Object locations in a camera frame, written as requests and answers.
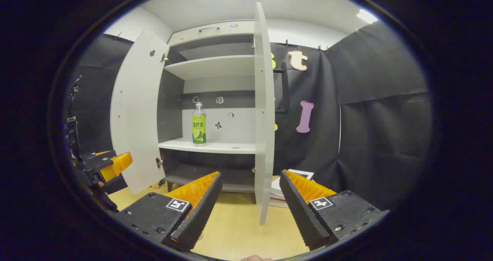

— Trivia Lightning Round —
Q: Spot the white and grey cabinet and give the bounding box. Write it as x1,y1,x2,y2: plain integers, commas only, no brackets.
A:
157,20,258,204

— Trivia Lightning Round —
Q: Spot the small ceiling light panel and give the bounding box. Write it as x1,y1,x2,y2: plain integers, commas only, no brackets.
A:
356,9,379,24

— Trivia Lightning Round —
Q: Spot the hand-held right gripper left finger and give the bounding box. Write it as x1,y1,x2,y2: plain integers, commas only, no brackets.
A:
115,171,223,251

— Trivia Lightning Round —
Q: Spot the white cabinet drawer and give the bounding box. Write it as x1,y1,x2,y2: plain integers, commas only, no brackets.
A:
168,20,255,47

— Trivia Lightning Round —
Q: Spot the white portrait cover book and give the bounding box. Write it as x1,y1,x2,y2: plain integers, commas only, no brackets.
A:
270,169,315,201

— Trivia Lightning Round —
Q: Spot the green label plastic bottle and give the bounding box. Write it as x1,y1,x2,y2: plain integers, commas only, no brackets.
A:
191,102,207,147

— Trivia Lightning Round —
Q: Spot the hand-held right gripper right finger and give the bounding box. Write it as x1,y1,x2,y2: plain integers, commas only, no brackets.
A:
279,170,390,251

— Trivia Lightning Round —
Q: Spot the white cabinet door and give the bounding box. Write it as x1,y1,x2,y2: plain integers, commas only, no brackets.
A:
110,29,170,195
253,2,290,226

